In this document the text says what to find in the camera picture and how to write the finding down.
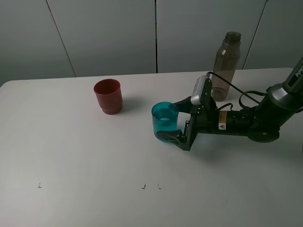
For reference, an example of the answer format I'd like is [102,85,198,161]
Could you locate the teal transparent plastic cup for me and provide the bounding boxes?
[151,102,179,141]

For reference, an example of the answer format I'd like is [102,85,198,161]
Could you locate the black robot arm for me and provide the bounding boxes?
[156,61,303,151]

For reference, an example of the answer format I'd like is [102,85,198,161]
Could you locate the black cable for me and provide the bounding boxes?
[206,71,267,112]

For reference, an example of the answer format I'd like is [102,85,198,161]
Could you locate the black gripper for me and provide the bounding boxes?
[156,96,219,151]

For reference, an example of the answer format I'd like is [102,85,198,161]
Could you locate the smoky transparent water bottle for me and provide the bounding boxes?
[212,32,241,102]

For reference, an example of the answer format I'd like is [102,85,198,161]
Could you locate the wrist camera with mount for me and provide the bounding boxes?
[190,73,210,105]

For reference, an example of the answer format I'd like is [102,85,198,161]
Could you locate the red plastic cup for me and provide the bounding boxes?
[93,79,123,115]

